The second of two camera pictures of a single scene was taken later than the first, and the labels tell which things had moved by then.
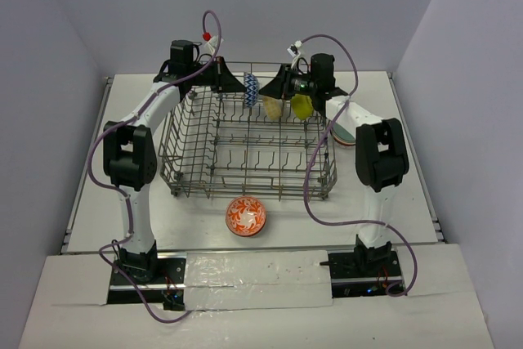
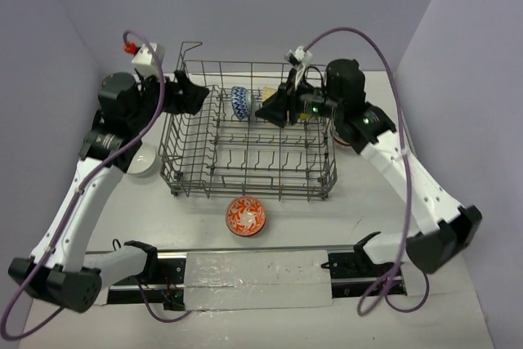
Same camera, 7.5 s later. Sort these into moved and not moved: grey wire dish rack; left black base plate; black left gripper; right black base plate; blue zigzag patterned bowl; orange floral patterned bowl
Moved: black left gripper; blue zigzag patterned bowl
Not moved: grey wire dish rack; left black base plate; orange floral patterned bowl; right black base plate
